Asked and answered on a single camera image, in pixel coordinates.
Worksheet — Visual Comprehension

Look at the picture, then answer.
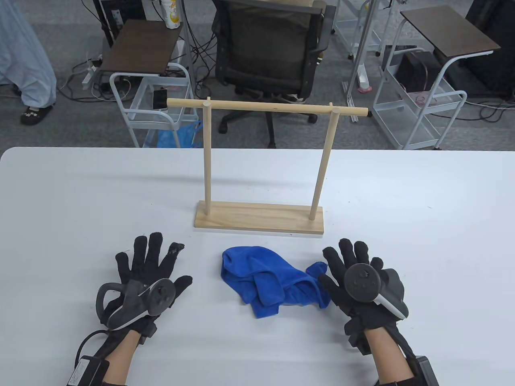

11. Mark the blue square towel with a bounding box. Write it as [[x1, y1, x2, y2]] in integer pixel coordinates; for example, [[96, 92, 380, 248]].
[[220, 246, 331, 319]]

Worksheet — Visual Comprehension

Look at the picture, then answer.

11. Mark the grey white left hand controller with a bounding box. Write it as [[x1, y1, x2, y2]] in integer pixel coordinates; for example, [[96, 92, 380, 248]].
[[96, 277, 176, 331]]

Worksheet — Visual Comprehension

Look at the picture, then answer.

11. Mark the white metal stand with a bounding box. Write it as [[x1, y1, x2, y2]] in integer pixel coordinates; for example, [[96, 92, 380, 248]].
[[342, 0, 377, 122]]

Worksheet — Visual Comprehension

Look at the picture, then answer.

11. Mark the person's right hand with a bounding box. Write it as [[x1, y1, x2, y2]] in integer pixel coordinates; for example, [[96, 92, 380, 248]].
[[318, 238, 409, 356]]

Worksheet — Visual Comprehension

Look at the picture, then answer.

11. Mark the white power strip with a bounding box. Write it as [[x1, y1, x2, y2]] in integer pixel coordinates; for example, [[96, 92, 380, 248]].
[[82, 56, 101, 90]]

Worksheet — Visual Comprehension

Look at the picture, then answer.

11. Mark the white metal frame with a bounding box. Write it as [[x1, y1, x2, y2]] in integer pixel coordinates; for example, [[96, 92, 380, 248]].
[[332, 0, 393, 59]]

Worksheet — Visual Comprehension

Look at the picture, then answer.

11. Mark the blue plastic bag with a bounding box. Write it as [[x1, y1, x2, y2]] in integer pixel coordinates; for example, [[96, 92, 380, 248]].
[[157, 121, 203, 148]]

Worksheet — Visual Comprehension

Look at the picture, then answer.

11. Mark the brown top white side table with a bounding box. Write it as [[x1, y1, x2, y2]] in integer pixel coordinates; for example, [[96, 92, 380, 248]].
[[372, 5, 501, 150], [99, 19, 204, 148]]

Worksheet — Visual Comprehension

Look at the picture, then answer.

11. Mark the black office chair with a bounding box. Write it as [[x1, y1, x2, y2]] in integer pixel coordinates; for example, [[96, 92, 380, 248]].
[[210, 0, 336, 149]]

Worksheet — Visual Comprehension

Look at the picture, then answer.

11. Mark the white bottle yellow print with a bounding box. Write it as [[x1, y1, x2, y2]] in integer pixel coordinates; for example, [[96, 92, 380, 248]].
[[160, 0, 181, 29]]

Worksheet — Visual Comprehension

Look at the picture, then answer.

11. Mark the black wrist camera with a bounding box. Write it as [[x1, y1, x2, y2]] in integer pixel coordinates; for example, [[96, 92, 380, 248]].
[[139, 316, 158, 342], [344, 316, 373, 356]]

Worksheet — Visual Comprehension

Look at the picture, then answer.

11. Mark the person's left hand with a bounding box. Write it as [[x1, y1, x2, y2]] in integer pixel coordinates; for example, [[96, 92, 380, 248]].
[[97, 232, 193, 344]]

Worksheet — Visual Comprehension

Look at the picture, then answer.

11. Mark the grey white hand controller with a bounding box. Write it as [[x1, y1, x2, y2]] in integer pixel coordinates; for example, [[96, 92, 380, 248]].
[[96, 277, 176, 331], [343, 263, 409, 320]]

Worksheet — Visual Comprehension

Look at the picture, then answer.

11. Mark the grey white right hand controller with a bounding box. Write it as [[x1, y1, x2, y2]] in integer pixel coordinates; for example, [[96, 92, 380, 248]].
[[343, 263, 409, 320]]

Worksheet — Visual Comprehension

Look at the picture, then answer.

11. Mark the white desktop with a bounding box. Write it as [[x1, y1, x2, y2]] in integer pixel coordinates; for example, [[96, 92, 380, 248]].
[[0, 147, 515, 386]]

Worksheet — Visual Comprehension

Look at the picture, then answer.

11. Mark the black cabinet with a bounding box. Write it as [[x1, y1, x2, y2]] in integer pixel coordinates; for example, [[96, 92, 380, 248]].
[[459, 0, 515, 97]]

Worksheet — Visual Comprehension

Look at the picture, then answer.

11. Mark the black box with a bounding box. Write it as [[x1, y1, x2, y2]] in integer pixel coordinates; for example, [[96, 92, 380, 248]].
[[396, 51, 441, 92]]

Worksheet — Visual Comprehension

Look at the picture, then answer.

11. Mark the black computer tower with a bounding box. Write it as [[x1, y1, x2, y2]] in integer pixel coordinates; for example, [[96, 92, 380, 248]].
[[93, 0, 146, 49]]

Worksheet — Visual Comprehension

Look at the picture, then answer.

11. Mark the wooden desktop rack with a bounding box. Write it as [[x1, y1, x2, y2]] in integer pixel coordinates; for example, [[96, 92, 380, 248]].
[[166, 98, 369, 236]]

